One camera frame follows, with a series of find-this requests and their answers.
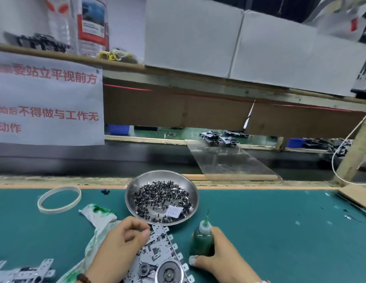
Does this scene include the person's right hand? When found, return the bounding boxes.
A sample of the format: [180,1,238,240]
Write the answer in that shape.
[188,227,264,283]

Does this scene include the person's left hand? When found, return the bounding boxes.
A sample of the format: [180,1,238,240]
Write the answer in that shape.
[84,215,152,283]

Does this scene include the green glue squeeze bottle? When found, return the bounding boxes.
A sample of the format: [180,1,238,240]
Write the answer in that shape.
[189,211,216,257]

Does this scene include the pile of small metal parts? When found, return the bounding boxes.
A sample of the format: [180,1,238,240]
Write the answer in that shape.
[131,180,194,224]

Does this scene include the round metal bowl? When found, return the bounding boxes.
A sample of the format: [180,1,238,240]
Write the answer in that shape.
[124,169,200,227]

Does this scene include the black conveyor belt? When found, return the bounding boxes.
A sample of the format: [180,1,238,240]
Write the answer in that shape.
[0,138,366,182]

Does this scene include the finished mechanisms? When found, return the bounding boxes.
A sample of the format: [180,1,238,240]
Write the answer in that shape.
[199,129,252,149]

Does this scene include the white green-stained cloth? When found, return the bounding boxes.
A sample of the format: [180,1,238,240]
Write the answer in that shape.
[56,202,122,283]

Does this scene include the clear plastic sheet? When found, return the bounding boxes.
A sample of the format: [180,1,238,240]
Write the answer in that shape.
[185,139,283,181]

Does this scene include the blue plastic bin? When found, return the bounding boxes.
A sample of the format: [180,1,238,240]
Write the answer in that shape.
[287,137,307,150]
[106,123,131,137]

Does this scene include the flat cardboard piece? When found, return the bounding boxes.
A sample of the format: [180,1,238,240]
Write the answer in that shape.
[339,184,366,211]

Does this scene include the brown cardboard panel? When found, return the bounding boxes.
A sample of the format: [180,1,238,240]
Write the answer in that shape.
[103,83,366,140]

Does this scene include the white paper sign red text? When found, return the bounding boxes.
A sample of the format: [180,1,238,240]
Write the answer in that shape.
[0,49,106,147]

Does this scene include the wooden shelf beam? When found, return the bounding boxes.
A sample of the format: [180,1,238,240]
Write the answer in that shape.
[0,42,366,113]

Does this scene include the yellow plastic object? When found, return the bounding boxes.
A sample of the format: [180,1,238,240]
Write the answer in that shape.
[97,48,138,63]

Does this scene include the dark metal device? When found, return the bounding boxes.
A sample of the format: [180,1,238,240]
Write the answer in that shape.
[3,31,72,54]

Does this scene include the bottle with orange label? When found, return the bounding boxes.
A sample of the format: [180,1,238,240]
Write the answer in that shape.
[76,0,111,59]

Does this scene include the clear plastic bottle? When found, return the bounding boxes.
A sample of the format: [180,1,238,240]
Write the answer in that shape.
[44,0,75,54]

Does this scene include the white bag red label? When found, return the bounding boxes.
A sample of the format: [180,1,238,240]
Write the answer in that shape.
[306,0,366,42]

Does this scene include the white tape ring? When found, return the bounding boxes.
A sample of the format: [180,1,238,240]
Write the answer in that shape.
[36,185,83,216]

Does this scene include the white cable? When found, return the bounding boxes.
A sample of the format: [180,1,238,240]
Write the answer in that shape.
[331,105,366,187]

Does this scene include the red cord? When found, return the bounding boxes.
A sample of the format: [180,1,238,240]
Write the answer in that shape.
[103,83,356,113]

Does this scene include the wooden post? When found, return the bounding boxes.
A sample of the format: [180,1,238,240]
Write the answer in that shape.
[333,111,366,186]

